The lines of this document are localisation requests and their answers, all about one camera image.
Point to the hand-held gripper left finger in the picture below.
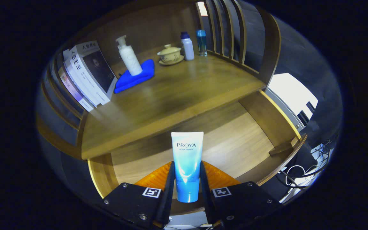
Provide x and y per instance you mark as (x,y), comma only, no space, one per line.
(169,198)

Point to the thick white and black book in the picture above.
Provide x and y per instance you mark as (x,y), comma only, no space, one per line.
(99,68)

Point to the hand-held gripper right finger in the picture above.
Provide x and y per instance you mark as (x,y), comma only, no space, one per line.
(204,198)

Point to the clear blue bottle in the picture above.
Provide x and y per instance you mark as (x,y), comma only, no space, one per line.
(201,43)

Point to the thin white book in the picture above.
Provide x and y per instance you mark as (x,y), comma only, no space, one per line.
(81,86)

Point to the blue folded cloth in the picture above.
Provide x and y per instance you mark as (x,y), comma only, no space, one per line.
(133,81)

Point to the purple spine book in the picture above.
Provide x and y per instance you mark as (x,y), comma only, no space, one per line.
(73,89)

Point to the blue cosmetic tube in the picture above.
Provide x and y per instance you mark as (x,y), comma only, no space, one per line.
(187,159)

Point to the white filing cabinet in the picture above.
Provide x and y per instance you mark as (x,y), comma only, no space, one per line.
(289,92)

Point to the wooden drawer with black knob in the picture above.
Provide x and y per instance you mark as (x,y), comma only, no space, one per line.
(235,140)

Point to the white pump bottle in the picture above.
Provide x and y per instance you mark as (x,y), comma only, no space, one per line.
(131,60)

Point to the wooden countertop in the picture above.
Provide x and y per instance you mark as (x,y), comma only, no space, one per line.
(177,92)

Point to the wooden cabinet with slatted sides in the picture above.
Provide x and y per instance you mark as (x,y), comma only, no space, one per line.
(268,54)

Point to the white bottle with dark cap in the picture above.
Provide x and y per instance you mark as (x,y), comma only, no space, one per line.
(188,48)

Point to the yellow lidded teacup with saucer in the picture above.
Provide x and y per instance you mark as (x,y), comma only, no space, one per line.
(170,55)

